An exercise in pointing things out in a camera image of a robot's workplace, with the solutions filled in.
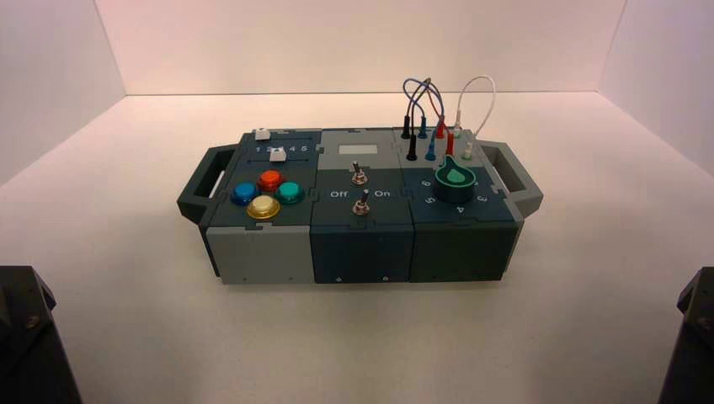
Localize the green teardrop rotary knob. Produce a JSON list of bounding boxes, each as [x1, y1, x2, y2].
[[433, 156, 477, 205]]

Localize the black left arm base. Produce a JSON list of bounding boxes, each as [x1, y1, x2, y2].
[[0, 265, 83, 404]]

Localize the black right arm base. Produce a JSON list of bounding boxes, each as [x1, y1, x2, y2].
[[658, 267, 714, 404]]

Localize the green round push button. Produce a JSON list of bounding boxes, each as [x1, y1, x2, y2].
[[274, 181, 306, 205]]

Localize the red round push button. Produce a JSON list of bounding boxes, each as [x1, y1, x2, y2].
[[256, 169, 286, 194]]

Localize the yellow round push button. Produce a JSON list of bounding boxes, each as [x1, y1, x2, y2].
[[246, 194, 282, 221]]

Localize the grey and teal control box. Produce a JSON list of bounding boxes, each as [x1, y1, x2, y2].
[[176, 126, 544, 285]]

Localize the blue round push button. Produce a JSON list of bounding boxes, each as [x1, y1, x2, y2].
[[230, 182, 261, 207]]

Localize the black banana plug cable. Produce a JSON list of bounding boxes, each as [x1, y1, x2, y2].
[[400, 77, 434, 162]]

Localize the blue banana plug cable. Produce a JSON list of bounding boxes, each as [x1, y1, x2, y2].
[[402, 77, 445, 162]]

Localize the red banana plug cable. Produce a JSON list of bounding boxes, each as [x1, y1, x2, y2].
[[424, 77, 456, 157]]

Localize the white banana plug cable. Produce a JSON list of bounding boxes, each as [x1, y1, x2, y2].
[[452, 75, 497, 162]]

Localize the dark teal box handle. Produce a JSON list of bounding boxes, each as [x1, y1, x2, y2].
[[176, 143, 238, 226]]

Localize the grey box handle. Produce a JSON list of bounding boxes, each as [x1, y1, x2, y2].
[[478, 140, 544, 219]]

